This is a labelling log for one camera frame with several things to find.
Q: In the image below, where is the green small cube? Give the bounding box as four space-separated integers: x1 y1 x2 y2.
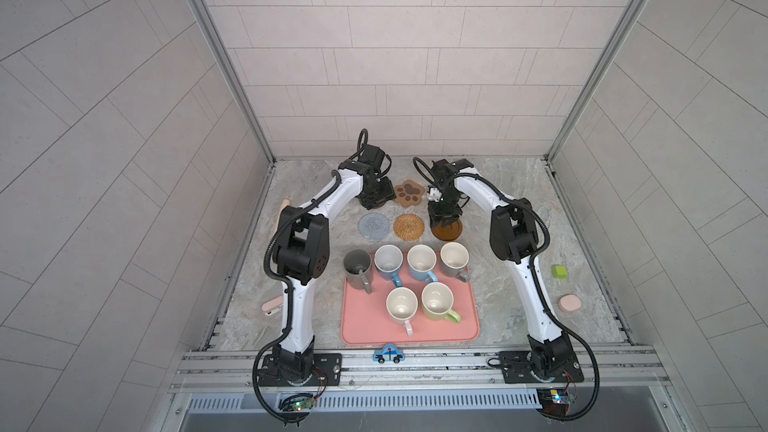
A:
552 265 569 279

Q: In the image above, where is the circuit board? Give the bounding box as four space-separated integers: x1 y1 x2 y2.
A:
279 393 318 413
537 388 578 418

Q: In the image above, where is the tan rattan coaster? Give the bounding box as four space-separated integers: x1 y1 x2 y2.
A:
393 214 425 241

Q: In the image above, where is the grey metal mug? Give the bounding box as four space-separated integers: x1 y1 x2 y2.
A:
343 249 373 294

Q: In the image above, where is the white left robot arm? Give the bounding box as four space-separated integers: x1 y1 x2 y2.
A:
264 143 394 377

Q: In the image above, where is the blue mug left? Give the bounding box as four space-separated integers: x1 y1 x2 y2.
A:
374 244 403 288

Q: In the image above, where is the left circuit board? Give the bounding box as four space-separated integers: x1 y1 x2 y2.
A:
279 393 318 413

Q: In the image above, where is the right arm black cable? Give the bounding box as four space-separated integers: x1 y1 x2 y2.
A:
412 157 601 422

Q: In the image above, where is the blue mug middle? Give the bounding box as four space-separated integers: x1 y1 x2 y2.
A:
407 244 438 283

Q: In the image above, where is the green handled white mug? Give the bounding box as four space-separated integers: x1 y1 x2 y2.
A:
421 282 462 324

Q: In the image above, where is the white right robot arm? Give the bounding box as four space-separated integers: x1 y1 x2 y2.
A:
428 159 575 382

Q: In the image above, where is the pink round soap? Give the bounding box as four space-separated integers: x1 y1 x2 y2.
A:
557 294 583 313

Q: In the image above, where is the blue mug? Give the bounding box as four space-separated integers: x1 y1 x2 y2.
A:
374 244 403 288
407 244 438 283

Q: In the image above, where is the grey handled white mug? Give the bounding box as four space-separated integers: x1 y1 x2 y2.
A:
440 242 470 283

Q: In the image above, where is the pink handled white mug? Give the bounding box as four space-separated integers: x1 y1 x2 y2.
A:
386 286 419 337

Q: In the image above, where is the right circuit board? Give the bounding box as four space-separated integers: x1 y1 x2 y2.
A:
537 388 578 418

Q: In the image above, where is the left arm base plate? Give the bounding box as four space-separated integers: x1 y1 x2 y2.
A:
257 353 342 387

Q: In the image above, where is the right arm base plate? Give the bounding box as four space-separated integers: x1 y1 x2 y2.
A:
487 351 585 385

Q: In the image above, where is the blue toy car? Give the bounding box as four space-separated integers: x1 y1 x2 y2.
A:
373 344 405 364

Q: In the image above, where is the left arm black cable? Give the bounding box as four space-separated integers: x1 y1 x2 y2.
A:
251 128 394 426

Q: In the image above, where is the brown wooden coaster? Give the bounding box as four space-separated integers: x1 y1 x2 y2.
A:
431 220 463 242

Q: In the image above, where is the cork paw print coaster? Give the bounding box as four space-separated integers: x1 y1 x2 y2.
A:
394 180 426 208

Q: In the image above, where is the small pink stapler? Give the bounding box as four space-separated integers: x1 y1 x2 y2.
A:
261 295 284 316

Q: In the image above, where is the beige wooden rolling pin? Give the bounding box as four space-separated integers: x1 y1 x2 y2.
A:
273 199 291 232

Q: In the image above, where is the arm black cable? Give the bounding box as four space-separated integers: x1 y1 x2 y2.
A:
412 157 601 422
251 128 394 426

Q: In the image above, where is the pink silicone tray mat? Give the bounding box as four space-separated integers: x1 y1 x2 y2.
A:
341 250 480 345

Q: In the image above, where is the light blue woven coaster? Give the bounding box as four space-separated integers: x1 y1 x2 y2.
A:
358 213 391 241

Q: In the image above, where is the aluminium rail frame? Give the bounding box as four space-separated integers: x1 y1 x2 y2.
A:
148 343 693 431

